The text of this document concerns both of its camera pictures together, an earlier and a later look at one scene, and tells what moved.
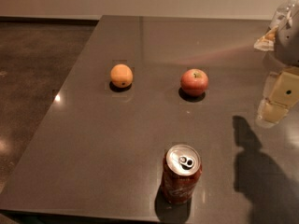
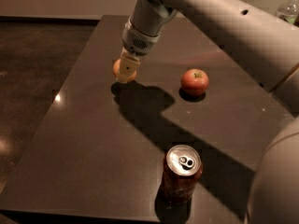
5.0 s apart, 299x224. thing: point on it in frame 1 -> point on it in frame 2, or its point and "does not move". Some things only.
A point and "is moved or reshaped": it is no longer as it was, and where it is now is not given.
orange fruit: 121,76 is moved or reshaped
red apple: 194,82 does not move
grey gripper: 289,44 -> 136,43
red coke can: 181,170 does not move
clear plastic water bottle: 281,13 does not move
